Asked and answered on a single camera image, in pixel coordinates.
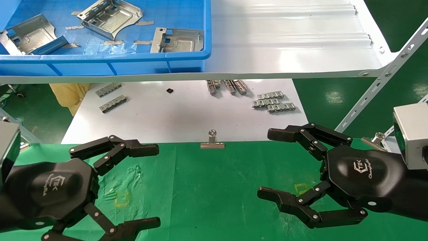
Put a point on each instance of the flat stamped sheet metal part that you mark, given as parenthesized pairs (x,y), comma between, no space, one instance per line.
(177,42)

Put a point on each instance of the green cloth mat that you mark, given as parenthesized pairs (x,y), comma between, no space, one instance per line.
(217,187)

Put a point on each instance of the bent sheet metal part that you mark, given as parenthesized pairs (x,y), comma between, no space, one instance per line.
(31,33)

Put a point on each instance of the blue plastic bin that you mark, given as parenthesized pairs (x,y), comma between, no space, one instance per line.
(100,63)

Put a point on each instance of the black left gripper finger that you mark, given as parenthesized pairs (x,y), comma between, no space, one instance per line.
(140,150)

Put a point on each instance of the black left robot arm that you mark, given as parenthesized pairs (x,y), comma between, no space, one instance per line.
(4,214)

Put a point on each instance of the black caster wheel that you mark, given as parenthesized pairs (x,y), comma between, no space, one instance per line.
(20,95)

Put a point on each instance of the small notched metal strip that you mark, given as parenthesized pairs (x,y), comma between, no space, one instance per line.
(240,86)
(213,86)
(108,89)
(271,95)
(230,86)
(281,107)
(265,102)
(113,104)

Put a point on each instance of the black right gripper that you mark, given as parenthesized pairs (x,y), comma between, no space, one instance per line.
(364,174)

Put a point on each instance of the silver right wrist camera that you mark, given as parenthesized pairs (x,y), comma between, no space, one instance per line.
(413,130)

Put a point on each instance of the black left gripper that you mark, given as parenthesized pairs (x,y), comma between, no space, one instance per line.
(50,190)

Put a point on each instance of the grey metal frame bar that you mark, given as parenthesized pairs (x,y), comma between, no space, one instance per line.
(28,135)

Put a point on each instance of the white board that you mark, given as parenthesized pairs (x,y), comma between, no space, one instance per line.
(167,117)

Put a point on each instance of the yellow plastic bag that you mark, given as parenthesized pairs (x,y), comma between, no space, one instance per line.
(68,95)

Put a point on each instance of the white ribbed shelf panel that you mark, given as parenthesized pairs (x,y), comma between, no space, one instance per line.
(284,50)

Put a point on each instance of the beige tape strip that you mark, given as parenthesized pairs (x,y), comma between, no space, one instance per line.
(113,42)
(71,45)
(144,23)
(143,42)
(74,27)
(76,13)

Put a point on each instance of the curved sheet metal part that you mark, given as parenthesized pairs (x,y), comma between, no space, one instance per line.
(110,18)

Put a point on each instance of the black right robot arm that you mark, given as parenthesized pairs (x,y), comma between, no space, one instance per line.
(418,194)

